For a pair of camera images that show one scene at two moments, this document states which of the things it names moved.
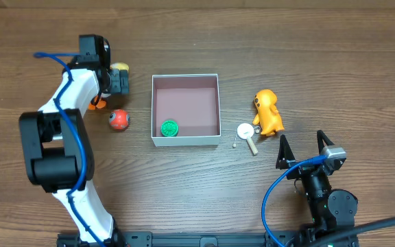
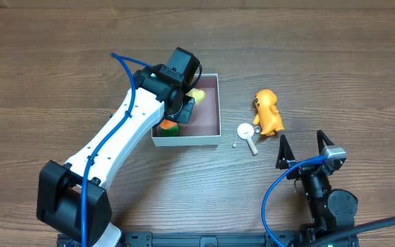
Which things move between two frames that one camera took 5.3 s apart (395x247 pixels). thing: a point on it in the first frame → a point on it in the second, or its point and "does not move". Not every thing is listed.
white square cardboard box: x=191 y=101 does not move
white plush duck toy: x=101 y=103 → x=198 y=94
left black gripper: x=119 y=82 → x=185 y=112
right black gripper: x=302 y=165 does not move
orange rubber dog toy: x=269 y=116 does not move
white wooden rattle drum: x=245 y=131 does not move
